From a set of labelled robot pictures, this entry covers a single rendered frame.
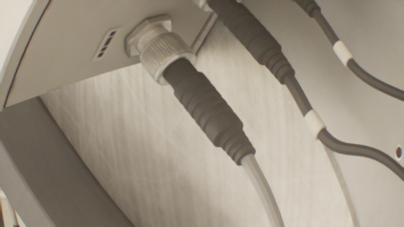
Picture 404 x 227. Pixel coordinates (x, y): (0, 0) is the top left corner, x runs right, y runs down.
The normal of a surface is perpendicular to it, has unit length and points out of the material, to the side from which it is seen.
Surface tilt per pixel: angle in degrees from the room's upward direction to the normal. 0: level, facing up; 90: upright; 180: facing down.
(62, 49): 132
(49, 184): 40
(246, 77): 90
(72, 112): 90
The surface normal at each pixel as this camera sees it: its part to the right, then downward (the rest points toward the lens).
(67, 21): 0.55, 0.70
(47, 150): 0.34, -0.74
